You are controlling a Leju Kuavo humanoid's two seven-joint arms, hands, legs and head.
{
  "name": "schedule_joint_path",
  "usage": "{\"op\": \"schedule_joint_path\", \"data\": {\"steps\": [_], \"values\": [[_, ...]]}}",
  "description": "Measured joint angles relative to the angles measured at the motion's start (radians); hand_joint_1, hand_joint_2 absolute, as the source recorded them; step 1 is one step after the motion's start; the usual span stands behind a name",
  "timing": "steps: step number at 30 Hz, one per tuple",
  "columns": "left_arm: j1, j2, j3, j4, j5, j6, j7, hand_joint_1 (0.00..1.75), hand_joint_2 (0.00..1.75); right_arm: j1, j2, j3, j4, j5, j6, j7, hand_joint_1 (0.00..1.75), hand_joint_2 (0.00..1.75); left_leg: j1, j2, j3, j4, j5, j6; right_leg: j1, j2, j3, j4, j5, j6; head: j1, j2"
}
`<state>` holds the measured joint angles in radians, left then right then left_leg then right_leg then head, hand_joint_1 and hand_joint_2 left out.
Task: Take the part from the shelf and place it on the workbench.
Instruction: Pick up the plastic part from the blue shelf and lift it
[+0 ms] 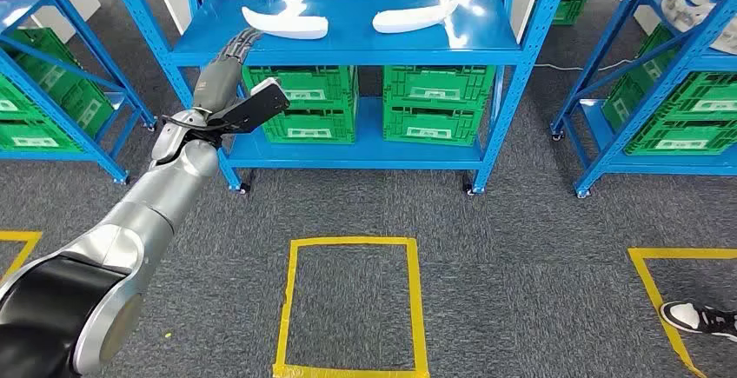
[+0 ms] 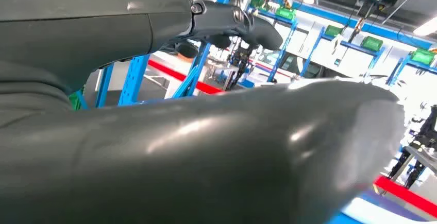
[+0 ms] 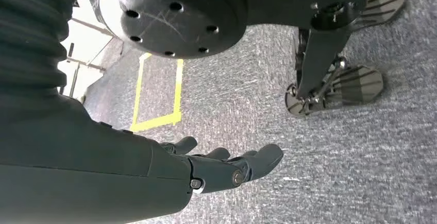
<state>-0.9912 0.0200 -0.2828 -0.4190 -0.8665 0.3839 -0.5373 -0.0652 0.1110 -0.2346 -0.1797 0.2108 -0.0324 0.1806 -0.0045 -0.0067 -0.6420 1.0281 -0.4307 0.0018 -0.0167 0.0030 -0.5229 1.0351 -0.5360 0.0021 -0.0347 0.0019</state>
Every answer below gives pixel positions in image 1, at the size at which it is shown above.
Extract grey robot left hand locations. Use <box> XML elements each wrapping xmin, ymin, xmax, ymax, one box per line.
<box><xmin>192</xmin><ymin>27</ymin><xmax>263</xmax><ymax>115</ymax></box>

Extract white curved plastic part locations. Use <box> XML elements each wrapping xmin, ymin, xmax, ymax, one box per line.
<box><xmin>372</xmin><ymin>0</ymin><xmax>461</xmax><ymax>35</ymax></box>
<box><xmin>242</xmin><ymin>5</ymin><xmax>329</xmax><ymax>41</ymax></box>

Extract blue metal shelf rack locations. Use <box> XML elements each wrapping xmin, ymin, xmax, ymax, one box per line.
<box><xmin>549</xmin><ymin>0</ymin><xmax>737</xmax><ymax>199</ymax></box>
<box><xmin>0</xmin><ymin>0</ymin><xmax>157</xmax><ymax>185</ymax></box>
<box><xmin>102</xmin><ymin>0</ymin><xmax>577</xmax><ymax>197</ymax></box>

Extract pale machine parts pile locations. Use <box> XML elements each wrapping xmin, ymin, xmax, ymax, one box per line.
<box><xmin>661</xmin><ymin>0</ymin><xmax>737</xmax><ymax>57</ymax></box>

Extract person's black white shoe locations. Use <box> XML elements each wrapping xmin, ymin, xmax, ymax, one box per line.
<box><xmin>659</xmin><ymin>300</ymin><xmax>737</xmax><ymax>343</ymax></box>

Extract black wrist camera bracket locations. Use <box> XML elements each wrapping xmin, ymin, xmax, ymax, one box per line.
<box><xmin>162</xmin><ymin>78</ymin><xmax>291</xmax><ymax>149</ymax></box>

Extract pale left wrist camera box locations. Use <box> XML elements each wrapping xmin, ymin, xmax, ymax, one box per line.
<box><xmin>251</xmin><ymin>77</ymin><xmax>282</xmax><ymax>98</ymax></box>

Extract white floor cable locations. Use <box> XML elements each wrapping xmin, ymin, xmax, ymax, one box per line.
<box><xmin>534</xmin><ymin>58</ymin><xmax>634</xmax><ymax>72</ymax></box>

